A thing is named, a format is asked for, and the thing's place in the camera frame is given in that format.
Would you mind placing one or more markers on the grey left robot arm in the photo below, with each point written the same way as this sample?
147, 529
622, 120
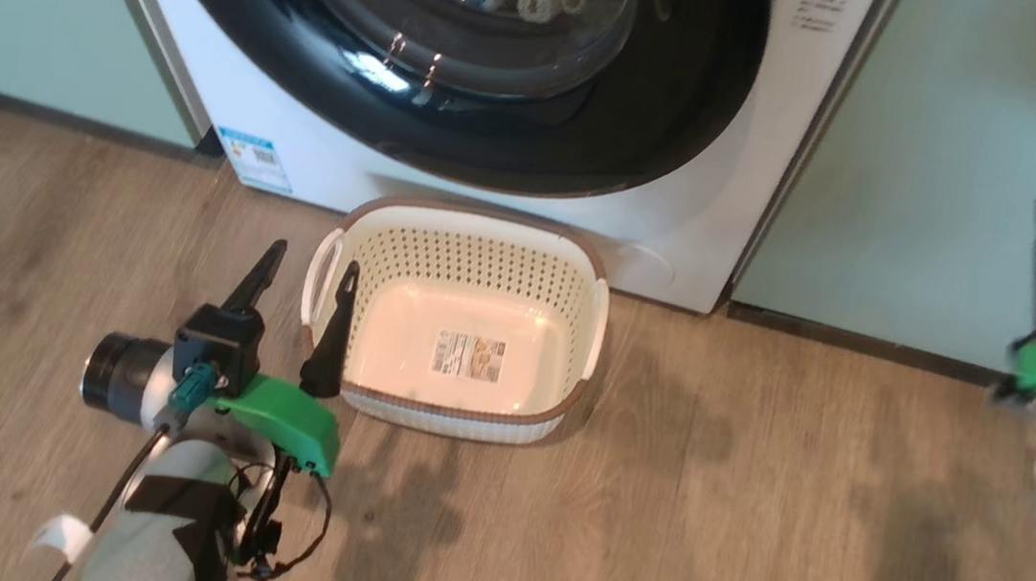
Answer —
155, 541

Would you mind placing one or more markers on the printed text label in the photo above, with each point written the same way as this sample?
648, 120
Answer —
820, 3

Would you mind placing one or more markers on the cream perforated laundry basket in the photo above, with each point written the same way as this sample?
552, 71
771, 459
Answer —
467, 314

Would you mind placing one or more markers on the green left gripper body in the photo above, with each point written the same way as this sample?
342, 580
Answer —
293, 416

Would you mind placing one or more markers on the black round washing machine door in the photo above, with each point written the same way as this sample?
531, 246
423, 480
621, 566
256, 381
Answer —
672, 105

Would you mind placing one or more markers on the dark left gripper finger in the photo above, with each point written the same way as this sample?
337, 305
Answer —
257, 280
330, 353

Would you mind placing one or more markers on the blue energy label sticker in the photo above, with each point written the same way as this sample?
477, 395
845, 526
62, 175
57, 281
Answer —
254, 159

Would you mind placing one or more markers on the white front-load washing machine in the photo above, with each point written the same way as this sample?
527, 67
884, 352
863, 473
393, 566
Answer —
240, 98

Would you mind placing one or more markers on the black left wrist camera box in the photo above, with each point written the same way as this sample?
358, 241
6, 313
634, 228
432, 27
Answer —
219, 341

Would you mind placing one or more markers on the round drain filter cover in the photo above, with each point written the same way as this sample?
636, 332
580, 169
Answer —
646, 265

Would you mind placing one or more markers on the basket product label sticker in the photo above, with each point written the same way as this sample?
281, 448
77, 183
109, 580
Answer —
469, 356

